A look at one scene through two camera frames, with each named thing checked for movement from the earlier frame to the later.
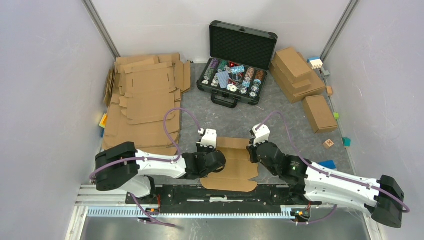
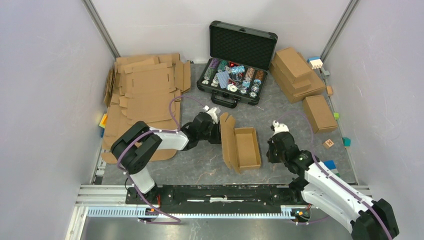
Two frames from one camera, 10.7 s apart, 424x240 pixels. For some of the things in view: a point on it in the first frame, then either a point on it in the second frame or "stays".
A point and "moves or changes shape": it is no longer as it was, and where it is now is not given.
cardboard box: (290, 64) stays
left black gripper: (210, 148) → (217, 139)
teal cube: (346, 142) stays
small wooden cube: (329, 90) stays
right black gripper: (251, 149) → (269, 156)
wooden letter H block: (328, 143) stays
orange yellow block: (102, 123) stays
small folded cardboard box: (321, 115) stays
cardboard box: (238, 169) moves or changes shape
